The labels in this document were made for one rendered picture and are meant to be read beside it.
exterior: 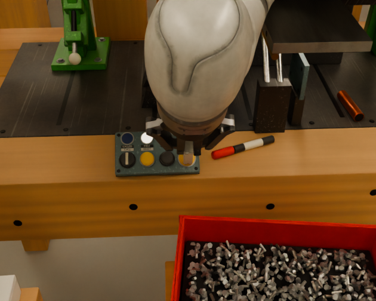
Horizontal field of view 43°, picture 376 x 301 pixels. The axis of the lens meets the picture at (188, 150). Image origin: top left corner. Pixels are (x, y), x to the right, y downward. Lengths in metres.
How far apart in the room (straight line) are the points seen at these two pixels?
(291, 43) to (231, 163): 0.24
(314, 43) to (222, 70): 0.39
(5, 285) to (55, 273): 1.15
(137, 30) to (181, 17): 0.94
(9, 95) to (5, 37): 0.36
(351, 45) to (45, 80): 0.69
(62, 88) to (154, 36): 0.72
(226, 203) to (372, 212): 0.29
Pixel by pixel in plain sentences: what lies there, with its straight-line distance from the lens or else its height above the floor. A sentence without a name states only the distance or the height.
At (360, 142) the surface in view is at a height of 0.90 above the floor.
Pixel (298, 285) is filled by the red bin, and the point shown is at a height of 0.89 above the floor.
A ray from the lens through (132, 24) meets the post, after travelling 1.35.
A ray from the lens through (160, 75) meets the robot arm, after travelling 0.45.
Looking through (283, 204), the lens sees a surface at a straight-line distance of 0.92.
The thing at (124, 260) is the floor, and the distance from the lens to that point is 1.89.
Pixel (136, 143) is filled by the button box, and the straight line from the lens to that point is 0.86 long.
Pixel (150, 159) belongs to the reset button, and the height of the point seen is 0.93.
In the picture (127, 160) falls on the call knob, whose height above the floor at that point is 0.93.
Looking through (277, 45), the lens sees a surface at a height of 1.13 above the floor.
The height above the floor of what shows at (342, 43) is 1.13.
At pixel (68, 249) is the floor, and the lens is 1.96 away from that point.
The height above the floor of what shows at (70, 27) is 0.99.
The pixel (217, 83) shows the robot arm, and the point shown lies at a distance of 0.44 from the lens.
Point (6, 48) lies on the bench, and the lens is 1.40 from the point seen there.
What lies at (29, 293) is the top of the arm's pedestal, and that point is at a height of 0.85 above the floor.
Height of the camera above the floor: 1.47
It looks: 39 degrees down
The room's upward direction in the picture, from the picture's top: straight up
